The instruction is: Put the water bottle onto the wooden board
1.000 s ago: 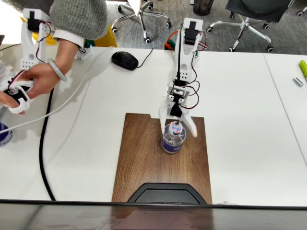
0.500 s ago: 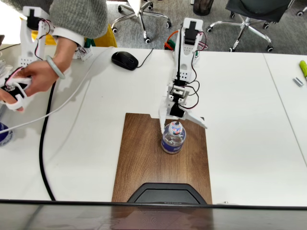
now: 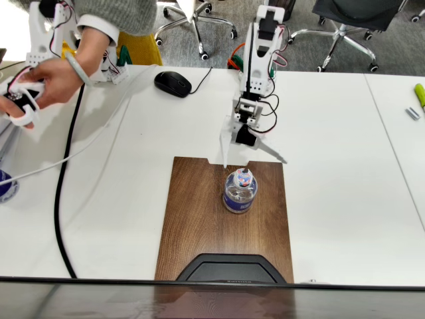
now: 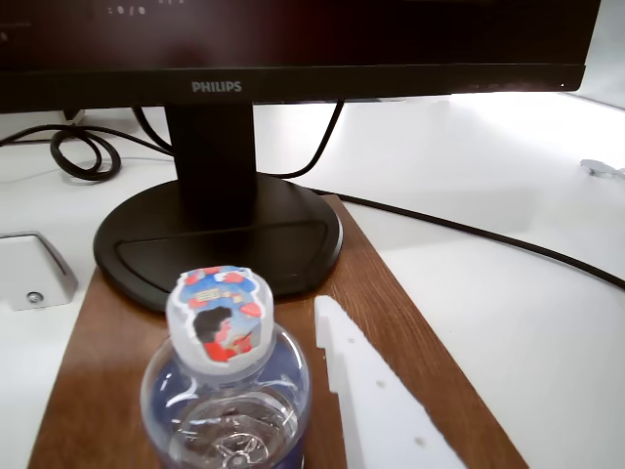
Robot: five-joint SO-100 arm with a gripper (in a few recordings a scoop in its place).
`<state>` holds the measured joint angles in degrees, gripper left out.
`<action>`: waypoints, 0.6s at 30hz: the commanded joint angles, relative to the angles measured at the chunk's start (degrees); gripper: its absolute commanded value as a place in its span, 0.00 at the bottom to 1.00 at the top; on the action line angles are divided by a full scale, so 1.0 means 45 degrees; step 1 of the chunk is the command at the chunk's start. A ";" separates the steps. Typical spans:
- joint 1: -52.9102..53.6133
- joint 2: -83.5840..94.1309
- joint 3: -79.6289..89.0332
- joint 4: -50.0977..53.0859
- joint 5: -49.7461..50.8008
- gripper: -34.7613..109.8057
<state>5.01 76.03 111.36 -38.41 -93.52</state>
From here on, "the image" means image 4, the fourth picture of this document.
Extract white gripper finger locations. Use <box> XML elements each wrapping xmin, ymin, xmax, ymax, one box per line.
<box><xmin>314</xmin><ymin>295</ymin><xmax>470</xmax><ymax>469</ymax></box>

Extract blue bottle with sticker cap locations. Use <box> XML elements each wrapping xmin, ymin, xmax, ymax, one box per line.
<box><xmin>140</xmin><ymin>265</ymin><xmax>313</xmax><ymax>469</ymax></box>

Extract brown wooden board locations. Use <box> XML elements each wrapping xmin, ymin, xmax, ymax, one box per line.
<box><xmin>26</xmin><ymin>193</ymin><xmax>531</xmax><ymax>469</ymax></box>

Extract black Philips monitor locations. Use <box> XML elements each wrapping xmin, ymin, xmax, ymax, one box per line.
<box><xmin>0</xmin><ymin>0</ymin><xmax>602</xmax><ymax>314</ymax></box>

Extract thick black cable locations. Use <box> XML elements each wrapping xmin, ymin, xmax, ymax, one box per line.
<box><xmin>307</xmin><ymin>188</ymin><xmax>625</xmax><ymax>289</ymax></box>

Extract thin black monitor cable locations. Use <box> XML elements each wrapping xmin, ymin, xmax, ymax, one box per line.
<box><xmin>280</xmin><ymin>100</ymin><xmax>346</xmax><ymax>180</ymax></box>

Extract grey metal desk bracket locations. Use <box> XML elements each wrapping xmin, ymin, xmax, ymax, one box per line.
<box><xmin>0</xmin><ymin>231</ymin><xmax>79</xmax><ymax>313</ymax></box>

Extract thin black looped cable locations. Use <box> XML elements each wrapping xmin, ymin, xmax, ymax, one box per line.
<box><xmin>0</xmin><ymin>105</ymin><xmax>175</xmax><ymax>183</ymax></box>

